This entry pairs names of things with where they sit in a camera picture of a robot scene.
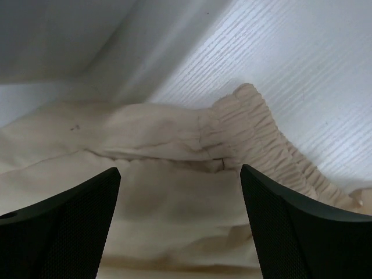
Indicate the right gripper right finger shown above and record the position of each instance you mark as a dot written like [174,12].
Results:
[298,237]

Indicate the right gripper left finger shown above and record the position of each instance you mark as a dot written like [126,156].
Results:
[63,236]

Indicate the beige trousers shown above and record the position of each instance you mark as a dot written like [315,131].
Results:
[180,212]

